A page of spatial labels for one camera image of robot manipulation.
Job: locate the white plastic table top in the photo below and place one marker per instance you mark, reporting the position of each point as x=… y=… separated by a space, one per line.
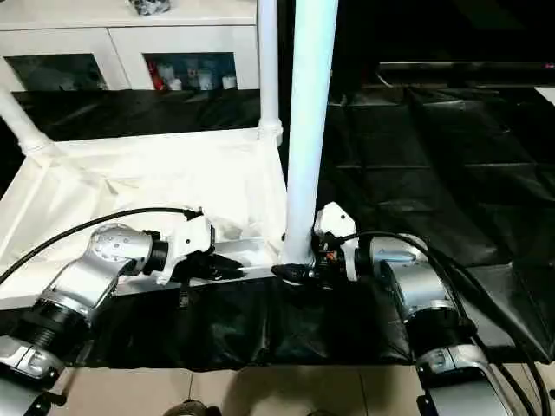
x=152 y=173

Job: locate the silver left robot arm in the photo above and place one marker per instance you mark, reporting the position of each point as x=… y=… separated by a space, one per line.
x=86 y=277

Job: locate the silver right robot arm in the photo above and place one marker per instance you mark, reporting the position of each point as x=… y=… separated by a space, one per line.
x=420 y=286

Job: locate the black work mat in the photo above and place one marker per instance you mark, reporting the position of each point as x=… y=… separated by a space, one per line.
x=433 y=173

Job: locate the dark brown round object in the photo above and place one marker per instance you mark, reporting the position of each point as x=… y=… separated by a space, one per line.
x=193 y=409

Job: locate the black low shelf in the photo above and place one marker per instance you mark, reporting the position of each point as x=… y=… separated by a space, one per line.
x=455 y=71

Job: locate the white cabinet with glass doors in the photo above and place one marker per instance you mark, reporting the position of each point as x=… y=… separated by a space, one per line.
x=130 y=39

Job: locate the clear bag of dark parts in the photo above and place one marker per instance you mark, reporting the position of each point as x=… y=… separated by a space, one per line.
x=149 y=6

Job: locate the white flat panel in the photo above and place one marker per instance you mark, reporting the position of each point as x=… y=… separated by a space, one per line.
x=547 y=95

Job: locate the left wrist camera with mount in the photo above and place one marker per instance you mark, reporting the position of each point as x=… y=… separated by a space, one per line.
x=191 y=236

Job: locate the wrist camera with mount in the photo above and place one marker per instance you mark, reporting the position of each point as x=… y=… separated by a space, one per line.
x=336 y=221
x=191 y=236

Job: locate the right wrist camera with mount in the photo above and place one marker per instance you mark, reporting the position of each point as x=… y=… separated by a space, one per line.
x=336 y=221

